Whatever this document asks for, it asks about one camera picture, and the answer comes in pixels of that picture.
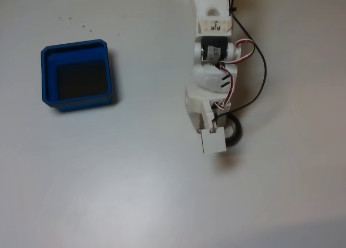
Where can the white square camera box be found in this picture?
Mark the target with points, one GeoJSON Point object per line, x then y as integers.
{"type": "Point", "coordinates": [215, 141]}

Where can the beige paper label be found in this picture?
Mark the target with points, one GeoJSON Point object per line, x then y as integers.
{"type": "Point", "coordinates": [209, 26]}

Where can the blue square plastic box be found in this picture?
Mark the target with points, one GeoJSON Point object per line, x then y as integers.
{"type": "Point", "coordinates": [48, 69]}

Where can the black tape roll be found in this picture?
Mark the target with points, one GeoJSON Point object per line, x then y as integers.
{"type": "Point", "coordinates": [238, 131]}

